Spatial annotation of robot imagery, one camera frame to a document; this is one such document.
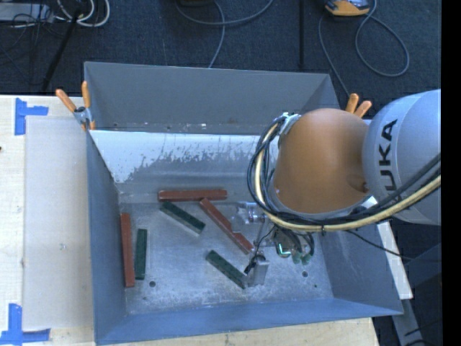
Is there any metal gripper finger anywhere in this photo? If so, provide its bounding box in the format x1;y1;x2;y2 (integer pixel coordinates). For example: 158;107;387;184
245;250;270;288
232;200;269;227

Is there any red-brown flat block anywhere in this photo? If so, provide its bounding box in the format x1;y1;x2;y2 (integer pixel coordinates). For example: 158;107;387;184
199;198;255;255
157;188;228;203
120;213;136;288

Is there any dark green flat block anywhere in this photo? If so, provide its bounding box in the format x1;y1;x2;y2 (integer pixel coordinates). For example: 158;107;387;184
159;200;207;236
205;249;250;290
134;228;148;281

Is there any grey metal bin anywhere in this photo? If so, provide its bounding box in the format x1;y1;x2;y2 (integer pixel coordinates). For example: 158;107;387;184
83;61;405;346

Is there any pale flat board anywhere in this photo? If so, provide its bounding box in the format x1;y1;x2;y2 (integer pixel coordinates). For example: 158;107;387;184
21;115;414;334

